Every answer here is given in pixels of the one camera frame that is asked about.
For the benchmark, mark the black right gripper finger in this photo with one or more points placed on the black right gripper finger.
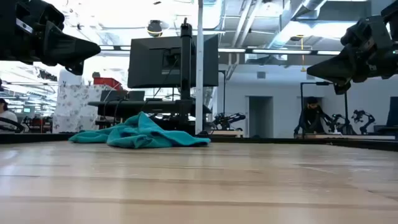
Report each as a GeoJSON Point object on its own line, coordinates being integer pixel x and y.
{"type": "Point", "coordinates": [342, 88]}
{"type": "Point", "coordinates": [332, 68]}

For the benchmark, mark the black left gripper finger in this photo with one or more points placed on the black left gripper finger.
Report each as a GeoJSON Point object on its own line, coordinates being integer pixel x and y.
{"type": "Point", "coordinates": [68, 49]}
{"type": "Point", "coordinates": [76, 68]}

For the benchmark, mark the teal microfibre towel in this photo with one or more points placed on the teal microfibre towel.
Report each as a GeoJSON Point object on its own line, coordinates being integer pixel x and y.
{"type": "Point", "coordinates": [140, 133]}

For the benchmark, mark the black background robot arm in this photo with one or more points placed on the black background robot arm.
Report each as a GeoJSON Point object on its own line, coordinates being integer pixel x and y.
{"type": "Point", "coordinates": [337, 119]}
{"type": "Point", "coordinates": [360, 115]}
{"type": "Point", "coordinates": [228, 119]}

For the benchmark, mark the white container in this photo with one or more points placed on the white container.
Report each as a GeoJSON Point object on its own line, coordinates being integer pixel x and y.
{"type": "Point", "coordinates": [70, 77]}

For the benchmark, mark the ceiling strip light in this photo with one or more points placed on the ceiling strip light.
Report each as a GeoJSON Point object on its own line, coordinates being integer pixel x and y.
{"type": "Point", "coordinates": [231, 50]}
{"type": "Point", "coordinates": [280, 51]}
{"type": "Point", "coordinates": [125, 48]}
{"type": "Point", "coordinates": [328, 52]}
{"type": "Point", "coordinates": [107, 48]}

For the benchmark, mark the yellow hanging pendant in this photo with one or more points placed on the yellow hanging pendant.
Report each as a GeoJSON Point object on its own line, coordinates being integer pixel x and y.
{"type": "Point", "coordinates": [303, 69]}

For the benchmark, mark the red storage bin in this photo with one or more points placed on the red storage bin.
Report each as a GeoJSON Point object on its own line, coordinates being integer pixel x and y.
{"type": "Point", "coordinates": [107, 82]}

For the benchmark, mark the floral patterned cloth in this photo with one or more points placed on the floral patterned cloth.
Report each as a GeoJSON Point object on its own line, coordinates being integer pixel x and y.
{"type": "Point", "coordinates": [74, 109]}

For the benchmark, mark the person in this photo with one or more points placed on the person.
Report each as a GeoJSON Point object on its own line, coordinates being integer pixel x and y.
{"type": "Point", "coordinates": [7, 116]}
{"type": "Point", "coordinates": [311, 119]}

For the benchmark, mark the light wooden background table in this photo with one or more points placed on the light wooden background table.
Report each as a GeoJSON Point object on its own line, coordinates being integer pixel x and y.
{"type": "Point", "coordinates": [357, 137]}
{"type": "Point", "coordinates": [227, 133]}

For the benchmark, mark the dark background monitor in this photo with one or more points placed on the dark background monitor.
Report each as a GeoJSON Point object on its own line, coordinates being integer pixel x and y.
{"type": "Point", "coordinates": [393, 112]}

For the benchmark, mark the grey desktop device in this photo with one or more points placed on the grey desktop device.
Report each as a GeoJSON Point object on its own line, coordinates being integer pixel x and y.
{"type": "Point", "coordinates": [136, 95]}

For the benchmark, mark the black computer monitor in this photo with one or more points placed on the black computer monitor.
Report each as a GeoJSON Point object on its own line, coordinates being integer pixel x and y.
{"type": "Point", "coordinates": [146, 68]}

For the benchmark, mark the black desk platform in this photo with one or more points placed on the black desk platform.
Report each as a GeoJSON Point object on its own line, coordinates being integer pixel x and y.
{"type": "Point", "coordinates": [140, 107]}

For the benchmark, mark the grey doorway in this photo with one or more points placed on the grey doorway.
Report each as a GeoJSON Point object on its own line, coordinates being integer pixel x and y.
{"type": "Point", "coordinates": [261, 118]}

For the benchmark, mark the black ceiling dome lamp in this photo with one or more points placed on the black ceiling dome lamp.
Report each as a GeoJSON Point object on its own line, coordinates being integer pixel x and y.
{"type": "Point", "coordinates": [154, 28]}

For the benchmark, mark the black monitor stand pole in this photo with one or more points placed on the black monitor stand pole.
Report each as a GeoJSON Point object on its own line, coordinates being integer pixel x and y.
{"type": "Point", "coordinates": [186, 62]}

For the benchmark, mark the thin black stand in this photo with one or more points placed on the thin black stand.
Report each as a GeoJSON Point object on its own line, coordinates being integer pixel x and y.
{"type": "Point", "coordinates": [224, 93]}

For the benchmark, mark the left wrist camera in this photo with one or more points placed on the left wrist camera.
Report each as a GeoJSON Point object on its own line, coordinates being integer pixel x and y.
{"type": "Point", "coordinates": [46, 15]}

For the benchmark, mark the black metal frame stand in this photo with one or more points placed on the black metal frame stand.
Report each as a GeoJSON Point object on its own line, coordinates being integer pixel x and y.
{"type": "Point", "coordinates": [301, 102]}

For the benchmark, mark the silver ceiling duct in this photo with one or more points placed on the silver ceiling duct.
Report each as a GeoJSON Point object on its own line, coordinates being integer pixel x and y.
{"type": "Point", "coordinates": [286, 31]}

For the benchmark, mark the grey wall vent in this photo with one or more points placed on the grey wall vent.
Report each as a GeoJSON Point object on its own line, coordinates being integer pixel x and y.
{"type": "Point", "coordinates": [261, 75]}

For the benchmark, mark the black table edge rail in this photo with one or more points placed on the black table edge rail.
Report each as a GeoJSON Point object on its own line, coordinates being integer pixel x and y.
{"type": "Point", "coordinates": [31, 137]}

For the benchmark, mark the white vertical post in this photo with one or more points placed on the white vertical post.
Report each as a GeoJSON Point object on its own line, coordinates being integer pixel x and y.
{"type": "Point", "coordinates": [199, 93]}

